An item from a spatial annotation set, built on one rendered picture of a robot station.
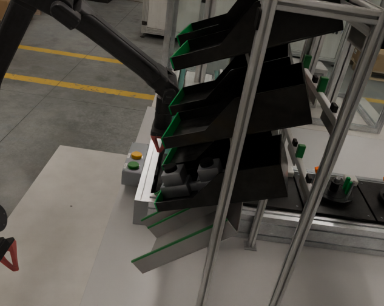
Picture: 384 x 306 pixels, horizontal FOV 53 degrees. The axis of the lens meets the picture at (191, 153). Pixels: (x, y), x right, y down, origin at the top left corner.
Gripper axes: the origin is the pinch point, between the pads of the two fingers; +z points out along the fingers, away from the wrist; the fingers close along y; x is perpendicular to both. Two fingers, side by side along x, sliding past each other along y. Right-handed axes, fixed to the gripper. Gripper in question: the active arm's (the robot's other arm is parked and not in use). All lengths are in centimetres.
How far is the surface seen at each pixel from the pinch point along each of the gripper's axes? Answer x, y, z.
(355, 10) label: -28, -54, -59
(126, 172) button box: 10.4, -1.1, 10.3
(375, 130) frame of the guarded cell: -114, 82, 16
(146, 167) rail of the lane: 3.9, 2.8, 9.7
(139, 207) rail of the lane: 3.5, -16.1, 12.9
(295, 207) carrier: -47.5, -10.4, 8.3
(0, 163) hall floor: 121, 126, 105
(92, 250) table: 14.9, -29.4, 20.4
